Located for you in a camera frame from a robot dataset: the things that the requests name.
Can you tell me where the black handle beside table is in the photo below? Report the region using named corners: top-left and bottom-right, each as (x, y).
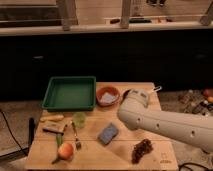
top-left (28, 118), bottom-right (35, 147)

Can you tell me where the blue sponge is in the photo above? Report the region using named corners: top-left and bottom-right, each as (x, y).
top-left (98, 123), bottom-right (118, 145)

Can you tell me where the yellow banana toy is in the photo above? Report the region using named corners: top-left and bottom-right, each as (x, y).
top-left (40, 115), bottom-right (64, 122)

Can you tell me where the white spatula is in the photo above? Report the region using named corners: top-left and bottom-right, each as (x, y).
top-left (148, 86), bottom-right (162, 94)

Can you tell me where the brown grape bunch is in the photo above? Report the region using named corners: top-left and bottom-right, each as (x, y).
top-left (132, 139), bottom-right (153, 164)

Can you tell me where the red yellow apple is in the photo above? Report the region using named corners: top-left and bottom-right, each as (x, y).
top-left (58, 143), bottom-right (74, 160)

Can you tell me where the small green cup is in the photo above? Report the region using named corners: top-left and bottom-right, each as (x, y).
top-left (72, 112), bottom-right (86, 128)

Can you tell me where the black cable left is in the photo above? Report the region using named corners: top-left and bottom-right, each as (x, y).
top-left (0, 109), bottom-right (30, 160)

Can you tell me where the orange bowl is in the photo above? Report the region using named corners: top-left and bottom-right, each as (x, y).
top-left (96, 86), bottom-right (120, 107)

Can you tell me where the black cable bottom right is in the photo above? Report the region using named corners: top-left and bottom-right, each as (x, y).
top-left (178, 161), bottom-right (212, 171)

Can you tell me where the black cable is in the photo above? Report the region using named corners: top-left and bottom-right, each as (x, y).
top-left (0, 109), bottom-right (30, 160)
top-left (178, 161), bottom-right (212, 171)

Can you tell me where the metal fork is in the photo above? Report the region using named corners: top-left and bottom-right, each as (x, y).
top-left (71, 121), bottom-right (82, 150)

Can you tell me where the dark brown bowl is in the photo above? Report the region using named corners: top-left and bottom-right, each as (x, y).
top-left (122, 89), bottom-right (131, 101)

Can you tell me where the green plastic tray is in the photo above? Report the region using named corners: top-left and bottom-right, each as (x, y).
top-left (42, 76), bottom-right (96, 112)

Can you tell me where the spice bottle rack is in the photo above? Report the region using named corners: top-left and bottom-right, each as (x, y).
top-left (178, 88), bottom-right (213, 116)

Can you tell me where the green pea pod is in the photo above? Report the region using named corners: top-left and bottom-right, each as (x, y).
top-left (51, 132), bottom-right (64, 165)

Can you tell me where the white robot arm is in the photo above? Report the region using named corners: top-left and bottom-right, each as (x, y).
top-left (117, 89), bottom-right (213, 152)

